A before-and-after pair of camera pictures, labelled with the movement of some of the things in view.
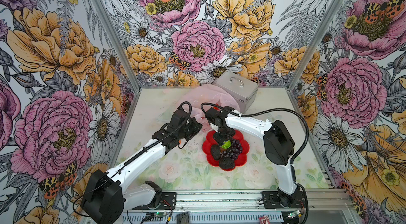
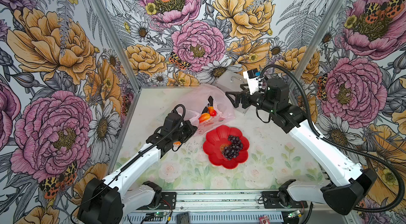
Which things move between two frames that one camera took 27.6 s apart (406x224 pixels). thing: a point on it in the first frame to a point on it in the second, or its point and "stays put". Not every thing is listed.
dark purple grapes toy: x=235 y=149 stays put
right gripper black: x=219 y=139 to x=238 y=95
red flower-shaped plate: x=241 y=159 stays put
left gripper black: x=196 y=127 stays put
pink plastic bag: x=202 y=97 stays put
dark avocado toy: x=226 y=162 to x=210 y=100
